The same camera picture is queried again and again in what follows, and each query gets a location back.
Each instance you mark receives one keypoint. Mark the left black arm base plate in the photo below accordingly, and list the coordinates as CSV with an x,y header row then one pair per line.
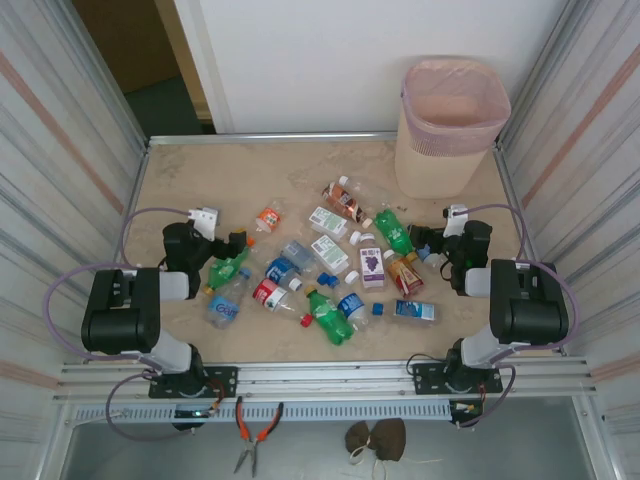
x,y
225,380

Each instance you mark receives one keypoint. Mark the brown coffee label bottle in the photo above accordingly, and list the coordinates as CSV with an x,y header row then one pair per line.
x,y
345,200

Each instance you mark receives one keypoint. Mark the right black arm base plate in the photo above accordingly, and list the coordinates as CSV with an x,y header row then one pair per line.
x,y
425,372

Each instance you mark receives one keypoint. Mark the small black controller board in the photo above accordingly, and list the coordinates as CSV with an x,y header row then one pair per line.
x,y
195,413
465,410

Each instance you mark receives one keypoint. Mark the light blue label bottle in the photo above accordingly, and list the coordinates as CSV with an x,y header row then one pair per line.
x,y
415,311

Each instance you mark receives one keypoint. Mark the pink plastic bin liner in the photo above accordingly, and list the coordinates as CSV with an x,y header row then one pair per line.
x,y
452,105

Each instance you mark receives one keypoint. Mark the pale blue tinted bottle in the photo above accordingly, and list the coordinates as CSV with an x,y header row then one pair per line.
x,y
299,251

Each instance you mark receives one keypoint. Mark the aluminium table edge rail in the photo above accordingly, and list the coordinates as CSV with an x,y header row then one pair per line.
x,y
275,137

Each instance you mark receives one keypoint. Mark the green soda bottle yellow cap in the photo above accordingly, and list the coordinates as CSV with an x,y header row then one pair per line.
x,y
327,315
227,267

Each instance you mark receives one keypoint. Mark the purple grape label bottle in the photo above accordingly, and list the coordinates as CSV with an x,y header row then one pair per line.
x,y
371,265

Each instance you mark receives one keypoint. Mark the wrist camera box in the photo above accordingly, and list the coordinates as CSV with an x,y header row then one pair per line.
x,y
206,217
456,220

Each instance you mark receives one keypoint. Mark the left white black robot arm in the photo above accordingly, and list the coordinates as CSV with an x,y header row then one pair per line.
x,y
120,320

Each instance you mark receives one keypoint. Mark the clear bottle green white label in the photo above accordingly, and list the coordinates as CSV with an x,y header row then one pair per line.
x,y
329,249
325,219

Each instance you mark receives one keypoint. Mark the brown wooden door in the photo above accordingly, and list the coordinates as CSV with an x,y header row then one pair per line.
x,y
120,40

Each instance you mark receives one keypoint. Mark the red label bottle red cap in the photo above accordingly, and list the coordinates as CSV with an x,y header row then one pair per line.
x,y
267,292

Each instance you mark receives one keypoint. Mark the brown cloth pouch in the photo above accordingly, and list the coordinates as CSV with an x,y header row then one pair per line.
x,y
359,437
391,439

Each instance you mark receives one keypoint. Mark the clear unlabelled bottle white cap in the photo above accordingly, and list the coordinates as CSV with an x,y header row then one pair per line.
x,y
376,194

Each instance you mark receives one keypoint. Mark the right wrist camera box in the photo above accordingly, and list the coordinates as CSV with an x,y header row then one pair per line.
x,y
456,220

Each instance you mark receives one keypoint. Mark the clear bottle large blue lettering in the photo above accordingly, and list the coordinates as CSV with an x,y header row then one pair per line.
x,y
225,307

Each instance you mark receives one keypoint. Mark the red gold label bottle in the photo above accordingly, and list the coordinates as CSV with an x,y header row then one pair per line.
x,y
406,277

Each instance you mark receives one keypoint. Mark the blue label bottle white cap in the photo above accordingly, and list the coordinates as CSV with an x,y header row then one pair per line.
x,y
276,270

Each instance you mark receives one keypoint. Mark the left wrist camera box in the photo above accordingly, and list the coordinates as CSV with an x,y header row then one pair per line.
x,y
206,217

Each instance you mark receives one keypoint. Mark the tan door frame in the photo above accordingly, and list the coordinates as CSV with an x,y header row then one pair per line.
x,y
182,55

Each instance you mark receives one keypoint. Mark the beige ribbed waste bin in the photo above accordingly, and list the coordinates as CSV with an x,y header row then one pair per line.
x,y
435,175

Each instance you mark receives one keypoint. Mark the aluminium mounting rail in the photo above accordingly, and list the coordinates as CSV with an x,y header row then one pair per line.
x,y
325,375

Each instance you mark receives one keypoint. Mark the crushed orange label bottle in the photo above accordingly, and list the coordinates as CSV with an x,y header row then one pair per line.
x,y
270,220

